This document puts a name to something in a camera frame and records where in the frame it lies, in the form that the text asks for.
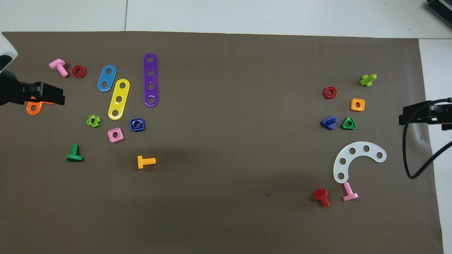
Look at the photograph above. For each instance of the orange toy bolt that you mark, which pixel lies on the orange toy bolt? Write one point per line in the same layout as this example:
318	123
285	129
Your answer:
140	162

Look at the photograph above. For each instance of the pink round-head toy bolt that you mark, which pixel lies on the pink round-head toy bolt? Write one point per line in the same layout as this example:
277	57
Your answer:
57	64

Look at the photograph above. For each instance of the red hexagonal toy nut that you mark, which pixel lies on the red hexagonal toy nut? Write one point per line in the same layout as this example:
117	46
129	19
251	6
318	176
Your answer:
326	89
75	68

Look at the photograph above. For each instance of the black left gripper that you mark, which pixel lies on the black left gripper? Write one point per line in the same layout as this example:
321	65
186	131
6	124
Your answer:
12	92

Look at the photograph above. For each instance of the orange square toy nut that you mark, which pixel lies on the orange square toy nut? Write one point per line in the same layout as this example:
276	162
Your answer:
352	101

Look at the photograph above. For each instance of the blue triangular-head toy bolt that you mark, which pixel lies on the blue triangular-head toy bolt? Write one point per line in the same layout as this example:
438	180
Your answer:
328	122

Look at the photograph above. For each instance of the purple four-hole strip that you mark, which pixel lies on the purple four-hole strip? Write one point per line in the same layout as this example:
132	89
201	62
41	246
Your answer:
150	79

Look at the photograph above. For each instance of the pink square-head toy bolt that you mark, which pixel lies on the pink square-head toy bolt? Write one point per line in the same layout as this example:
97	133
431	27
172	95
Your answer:
350	196

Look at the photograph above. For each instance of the white curved five-hole plate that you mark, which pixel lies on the white curved five-hole plate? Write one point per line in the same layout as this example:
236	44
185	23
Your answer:
359	147

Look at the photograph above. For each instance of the pink square toy nut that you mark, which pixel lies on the pink square toy nut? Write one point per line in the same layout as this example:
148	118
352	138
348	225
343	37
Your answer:
111	131

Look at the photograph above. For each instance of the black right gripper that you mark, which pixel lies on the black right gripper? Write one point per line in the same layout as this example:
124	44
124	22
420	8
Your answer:
445	113

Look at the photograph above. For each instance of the orange angled three-hole plate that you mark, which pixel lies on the orange angled three-hole plate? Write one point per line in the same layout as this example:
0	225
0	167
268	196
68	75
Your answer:
41	105

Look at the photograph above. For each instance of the lime green cross nut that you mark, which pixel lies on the lime green cross nut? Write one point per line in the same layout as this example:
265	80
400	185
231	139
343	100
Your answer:
89	122

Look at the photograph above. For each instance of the dark grey ribbed device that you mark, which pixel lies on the dark grey ribbed device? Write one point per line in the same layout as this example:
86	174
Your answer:
441	8

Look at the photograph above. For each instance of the yellow three-hole strip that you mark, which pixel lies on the yellow three-hole strip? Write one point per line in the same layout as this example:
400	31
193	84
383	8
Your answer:
120	92

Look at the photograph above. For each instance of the dark green toy bolt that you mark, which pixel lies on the dark green toy bolt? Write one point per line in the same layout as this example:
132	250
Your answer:
74	157

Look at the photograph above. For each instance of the red toy bolt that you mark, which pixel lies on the red toy bolt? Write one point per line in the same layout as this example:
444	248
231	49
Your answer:
320	194

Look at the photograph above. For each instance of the brown table mat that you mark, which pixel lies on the brown table mat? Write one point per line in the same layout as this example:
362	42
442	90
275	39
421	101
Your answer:
247	176

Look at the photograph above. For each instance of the green triangular toy nut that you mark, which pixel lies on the green triangular toy nut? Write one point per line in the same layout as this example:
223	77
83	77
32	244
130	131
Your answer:
344	127

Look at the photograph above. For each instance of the blue square toy nut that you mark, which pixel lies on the blue square toy nut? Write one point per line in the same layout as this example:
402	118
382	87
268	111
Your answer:
133	121

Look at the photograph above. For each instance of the lime green cross-head bolt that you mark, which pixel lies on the lime green cross-head bolt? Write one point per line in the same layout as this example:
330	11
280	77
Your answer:
366	81

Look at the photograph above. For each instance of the blue two-hole strip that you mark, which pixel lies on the blue two-hole strip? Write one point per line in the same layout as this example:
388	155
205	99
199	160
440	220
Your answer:
107	78

